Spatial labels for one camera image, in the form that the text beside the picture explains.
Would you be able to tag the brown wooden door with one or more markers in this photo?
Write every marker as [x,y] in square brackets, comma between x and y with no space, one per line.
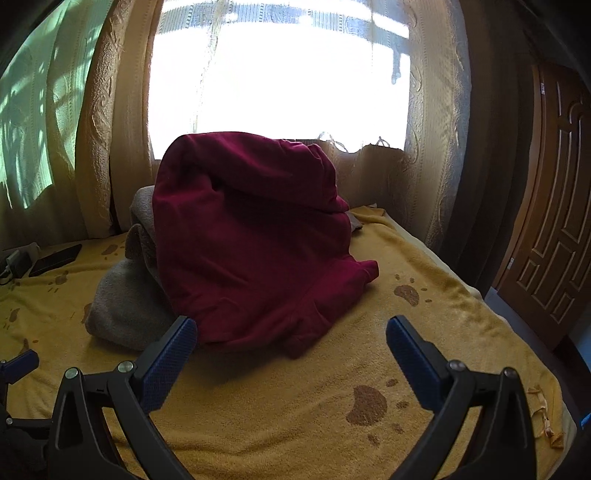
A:
[549,207]

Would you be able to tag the black smartphone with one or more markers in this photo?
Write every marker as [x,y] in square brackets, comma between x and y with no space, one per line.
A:
[55,261]

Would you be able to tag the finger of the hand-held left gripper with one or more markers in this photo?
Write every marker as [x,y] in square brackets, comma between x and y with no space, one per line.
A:
[21,362]

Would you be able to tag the dark grey charger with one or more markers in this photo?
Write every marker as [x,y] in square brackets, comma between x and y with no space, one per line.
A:
[17,265]

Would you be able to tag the red sweater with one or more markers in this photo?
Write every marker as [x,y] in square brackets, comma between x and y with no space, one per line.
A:
[249,249]

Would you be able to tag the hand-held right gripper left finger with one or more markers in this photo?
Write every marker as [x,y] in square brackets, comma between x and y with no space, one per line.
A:
[171,360]

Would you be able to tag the white power strip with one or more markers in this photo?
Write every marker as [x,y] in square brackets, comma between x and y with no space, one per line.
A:
[27,249]

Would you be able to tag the grey-beige crumpled garment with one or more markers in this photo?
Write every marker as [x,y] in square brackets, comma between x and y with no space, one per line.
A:
[124,300]

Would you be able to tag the yellow paw-print blanket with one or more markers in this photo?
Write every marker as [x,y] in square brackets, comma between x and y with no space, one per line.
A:
[300,415]

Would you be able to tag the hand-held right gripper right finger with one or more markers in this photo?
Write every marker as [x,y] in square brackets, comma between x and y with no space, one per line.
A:
[411,364]

